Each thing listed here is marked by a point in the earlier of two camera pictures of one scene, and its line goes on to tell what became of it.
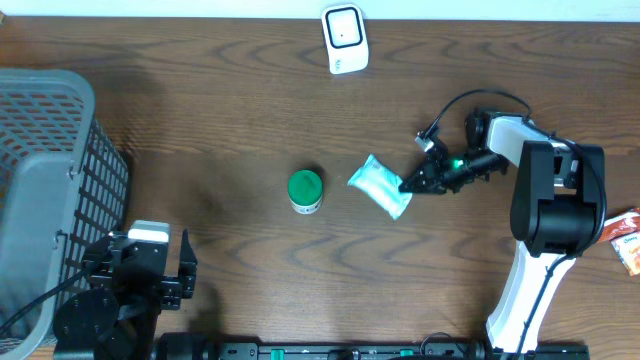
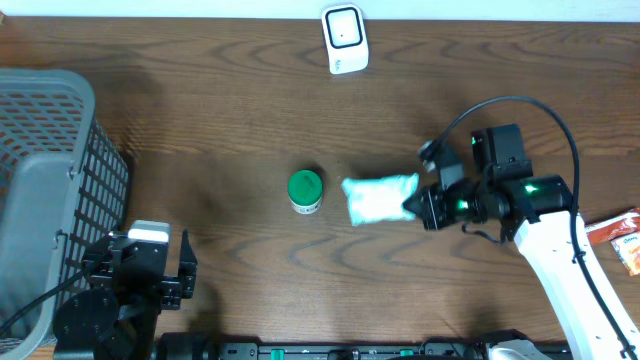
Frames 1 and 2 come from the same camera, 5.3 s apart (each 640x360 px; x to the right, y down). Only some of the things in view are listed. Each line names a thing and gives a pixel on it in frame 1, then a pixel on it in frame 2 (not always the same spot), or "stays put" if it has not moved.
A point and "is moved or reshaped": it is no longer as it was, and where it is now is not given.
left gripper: [169, 290] stays put
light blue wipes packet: [382, 184] is moved or reshaped
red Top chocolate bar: [620, 226] stays put
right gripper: [433, 180] → [435, 216]
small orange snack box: [628, 248] stays put
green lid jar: [305, 190] stays put
